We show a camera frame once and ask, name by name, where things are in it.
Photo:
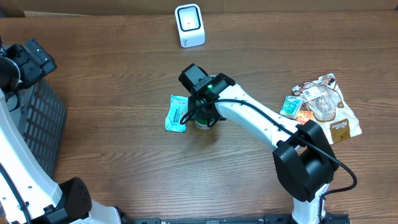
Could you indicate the white barcode scanner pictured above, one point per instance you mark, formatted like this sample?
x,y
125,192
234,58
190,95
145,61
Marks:
x,y
190,25

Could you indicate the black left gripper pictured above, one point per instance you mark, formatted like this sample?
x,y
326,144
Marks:
x,y
34,62

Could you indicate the green lid jar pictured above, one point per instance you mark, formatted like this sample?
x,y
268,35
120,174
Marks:
x,y
203,124

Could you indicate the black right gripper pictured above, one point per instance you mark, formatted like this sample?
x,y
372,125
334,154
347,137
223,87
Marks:
x,y
198,113

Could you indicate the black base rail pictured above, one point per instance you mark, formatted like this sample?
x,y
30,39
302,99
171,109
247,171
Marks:
x,y
266,219

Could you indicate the grey plastic mesh basket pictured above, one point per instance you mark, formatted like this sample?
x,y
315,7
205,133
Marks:
x,y
40,117

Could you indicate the beige brown snack bag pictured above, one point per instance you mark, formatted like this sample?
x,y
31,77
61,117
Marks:
x,y
325,100

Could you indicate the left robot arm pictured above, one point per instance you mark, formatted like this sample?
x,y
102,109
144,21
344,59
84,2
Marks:
x,y
28,194

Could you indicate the teal wet wipes pack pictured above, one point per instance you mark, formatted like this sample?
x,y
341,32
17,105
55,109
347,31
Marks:
x,y
178,108

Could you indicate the orange white small box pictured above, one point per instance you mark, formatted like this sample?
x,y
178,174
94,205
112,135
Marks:
x,y
303,116

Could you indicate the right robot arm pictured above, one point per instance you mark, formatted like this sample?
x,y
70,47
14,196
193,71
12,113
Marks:
x,y
304,160

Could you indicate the small teal tissue pack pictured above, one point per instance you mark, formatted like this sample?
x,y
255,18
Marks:
x,y
291,107

